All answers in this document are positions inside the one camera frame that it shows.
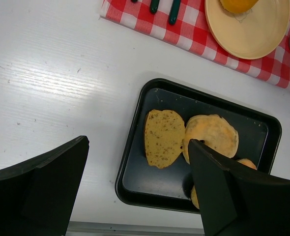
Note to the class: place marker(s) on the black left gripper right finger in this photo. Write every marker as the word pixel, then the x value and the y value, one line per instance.
pixel 236 200

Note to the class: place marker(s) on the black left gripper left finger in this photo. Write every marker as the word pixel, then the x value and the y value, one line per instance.
pixel 37 195

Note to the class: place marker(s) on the orange glazed donut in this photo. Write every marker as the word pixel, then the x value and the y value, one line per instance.
pixel 238 6

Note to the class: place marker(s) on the flat seeded bread slice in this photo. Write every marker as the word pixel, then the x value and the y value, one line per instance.
pixel 163 135

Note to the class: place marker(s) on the small round bun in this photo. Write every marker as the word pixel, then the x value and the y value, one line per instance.
pixel 247 163

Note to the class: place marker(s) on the small tan muffin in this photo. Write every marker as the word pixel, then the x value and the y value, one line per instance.
pixel 194 198

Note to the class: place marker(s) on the large pale bagel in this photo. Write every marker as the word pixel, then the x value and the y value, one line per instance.
pixel 216 133

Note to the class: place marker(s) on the black baking tray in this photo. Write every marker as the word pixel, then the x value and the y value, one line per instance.
pixel 140 184

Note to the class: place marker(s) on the beige round plate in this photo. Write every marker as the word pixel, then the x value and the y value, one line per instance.
pixel 252 34

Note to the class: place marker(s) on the red checkered cloth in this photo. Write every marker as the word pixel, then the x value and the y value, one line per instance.
pixel 191 33

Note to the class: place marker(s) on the aluminium front rail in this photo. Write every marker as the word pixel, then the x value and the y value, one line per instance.
pixel 103 229

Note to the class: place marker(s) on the gold spoon black handle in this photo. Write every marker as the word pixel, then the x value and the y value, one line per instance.
pixel 174 11

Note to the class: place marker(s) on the gold fork black handle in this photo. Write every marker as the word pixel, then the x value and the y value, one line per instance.
pixel 154 6

